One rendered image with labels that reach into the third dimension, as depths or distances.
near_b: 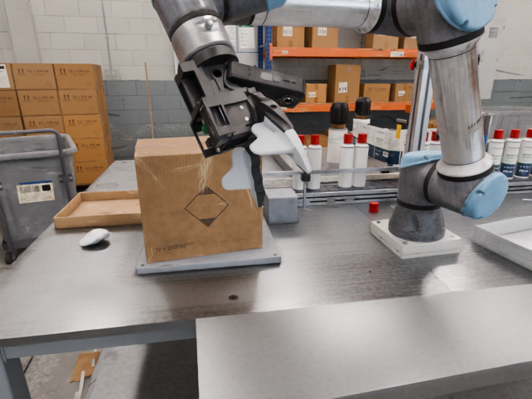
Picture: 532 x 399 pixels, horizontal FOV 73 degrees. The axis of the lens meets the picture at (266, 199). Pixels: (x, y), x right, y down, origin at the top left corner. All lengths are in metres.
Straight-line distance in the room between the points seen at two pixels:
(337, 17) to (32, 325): 0.84
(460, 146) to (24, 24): 5.58
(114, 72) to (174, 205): 4.83
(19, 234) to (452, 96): 2.83
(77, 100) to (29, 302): 3.50
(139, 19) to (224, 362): 5.30
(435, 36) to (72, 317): 0.89
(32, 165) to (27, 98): 1.58
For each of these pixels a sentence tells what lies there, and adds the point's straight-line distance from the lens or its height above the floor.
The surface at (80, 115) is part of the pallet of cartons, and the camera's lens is 4.33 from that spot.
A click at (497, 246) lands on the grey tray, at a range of 1.18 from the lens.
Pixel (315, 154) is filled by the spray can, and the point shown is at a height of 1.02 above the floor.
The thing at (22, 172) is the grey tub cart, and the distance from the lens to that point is 2.94.
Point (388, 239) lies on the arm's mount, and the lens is 1.08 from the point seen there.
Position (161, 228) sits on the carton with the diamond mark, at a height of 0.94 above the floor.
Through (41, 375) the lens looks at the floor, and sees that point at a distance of 2.09.
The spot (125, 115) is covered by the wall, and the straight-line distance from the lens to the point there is 5.73.
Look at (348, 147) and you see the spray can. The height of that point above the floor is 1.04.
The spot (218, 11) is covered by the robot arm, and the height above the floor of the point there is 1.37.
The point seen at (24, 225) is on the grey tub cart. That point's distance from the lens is 3.07.
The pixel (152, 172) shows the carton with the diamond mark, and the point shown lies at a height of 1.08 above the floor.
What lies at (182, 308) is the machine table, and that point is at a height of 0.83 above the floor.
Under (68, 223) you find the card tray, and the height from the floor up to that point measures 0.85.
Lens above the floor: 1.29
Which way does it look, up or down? 19 degrees down
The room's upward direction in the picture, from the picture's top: straight up
